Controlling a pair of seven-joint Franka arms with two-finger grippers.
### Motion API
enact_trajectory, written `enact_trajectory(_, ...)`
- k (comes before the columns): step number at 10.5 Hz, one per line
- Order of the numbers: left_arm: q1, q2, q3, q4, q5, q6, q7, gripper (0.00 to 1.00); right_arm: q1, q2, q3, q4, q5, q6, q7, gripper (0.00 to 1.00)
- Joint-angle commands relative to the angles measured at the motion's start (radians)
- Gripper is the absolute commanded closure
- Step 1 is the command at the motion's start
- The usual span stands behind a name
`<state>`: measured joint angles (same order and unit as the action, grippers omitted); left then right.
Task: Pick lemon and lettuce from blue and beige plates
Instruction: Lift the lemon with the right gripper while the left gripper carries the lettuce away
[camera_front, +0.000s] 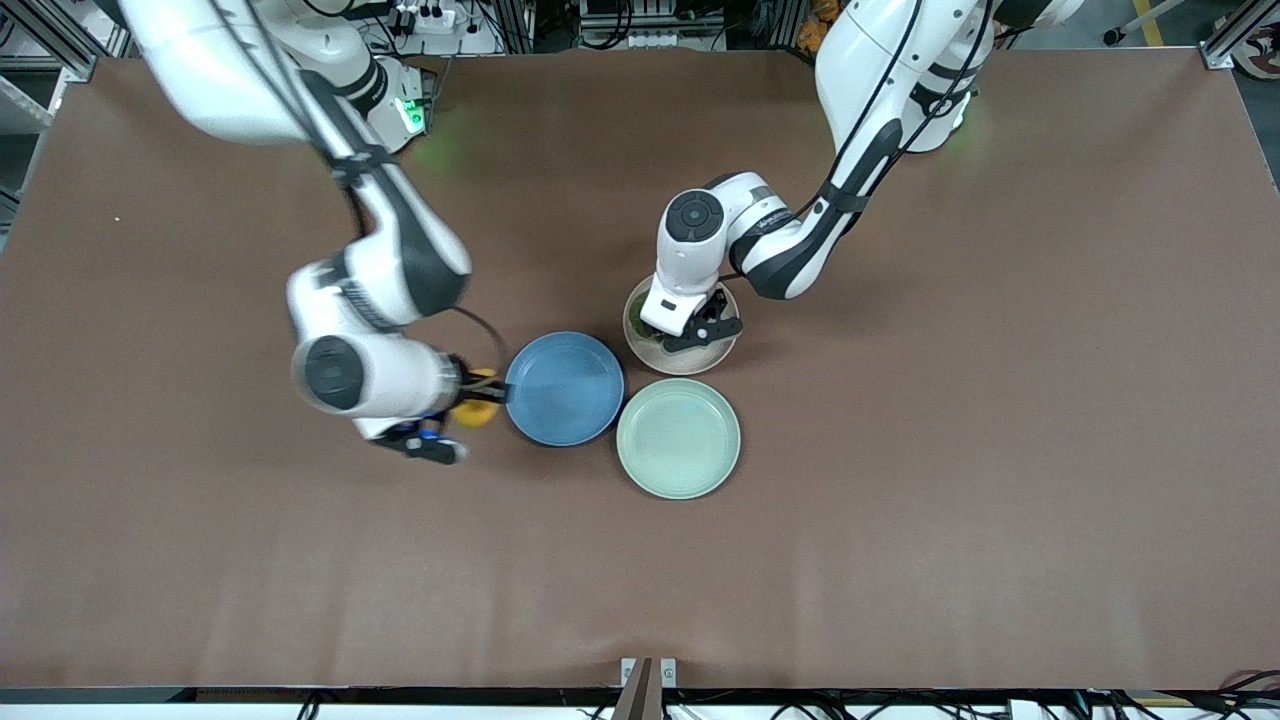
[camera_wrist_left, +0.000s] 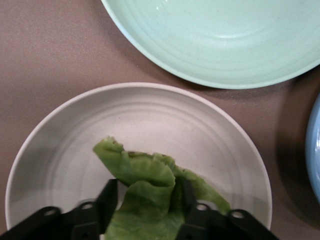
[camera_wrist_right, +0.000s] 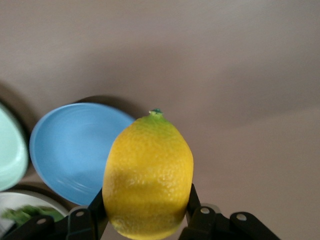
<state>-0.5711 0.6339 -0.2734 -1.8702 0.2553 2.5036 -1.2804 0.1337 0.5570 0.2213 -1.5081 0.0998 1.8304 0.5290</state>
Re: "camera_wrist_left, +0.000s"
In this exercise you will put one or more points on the green lettuce leaf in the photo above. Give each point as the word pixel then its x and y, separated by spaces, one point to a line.
pixel 145 175

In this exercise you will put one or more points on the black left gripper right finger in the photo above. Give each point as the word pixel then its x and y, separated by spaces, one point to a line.
pixel 212 227

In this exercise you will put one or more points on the blue plate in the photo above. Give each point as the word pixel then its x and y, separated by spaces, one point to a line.
pixel 315 150

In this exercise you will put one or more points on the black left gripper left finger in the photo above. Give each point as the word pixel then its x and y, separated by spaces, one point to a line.
pixel 82 220

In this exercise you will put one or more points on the beige plate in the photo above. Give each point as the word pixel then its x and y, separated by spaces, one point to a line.
pixel 75 140

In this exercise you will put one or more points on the mint green plate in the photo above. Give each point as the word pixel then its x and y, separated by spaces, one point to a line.
pixel 225 37

